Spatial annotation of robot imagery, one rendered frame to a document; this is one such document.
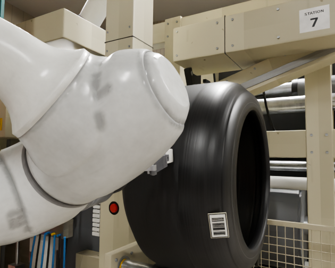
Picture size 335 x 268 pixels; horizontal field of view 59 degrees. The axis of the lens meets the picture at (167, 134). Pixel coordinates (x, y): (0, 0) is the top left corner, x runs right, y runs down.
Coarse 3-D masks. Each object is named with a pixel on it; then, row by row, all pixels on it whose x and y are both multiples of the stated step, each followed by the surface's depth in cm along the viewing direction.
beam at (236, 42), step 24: (312, 0) 99; (192, 24) 121; (216, 24) 116; (240, 24) 111; (264, 24) 107; (288, 24) 102; (192, 48) 120; (216, 48) 115; (240, 48) 110; (264, 48) 108; (288, 48) 108; (312, 48) 107; (216, 72) 139
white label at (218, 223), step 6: (210, 216) 65; (216, 216) 65; (222, 216) 64; (210, 222) 65; (216, 222) 65; (222, 222) 65; (210, 228) 65; (216, 228) 65; (222, 228) 65; (216, 234) 66; (222, 234) 65; (228, 234) 65
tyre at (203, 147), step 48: (192, 96) 78; (240, 96) 79; (192, 144) 68; (240, 144) 115; (144, 192) 72; (192, 192) 65; (240, 192) 115; (144, 240) 76; (192, 240) 68; (240, 240) 72
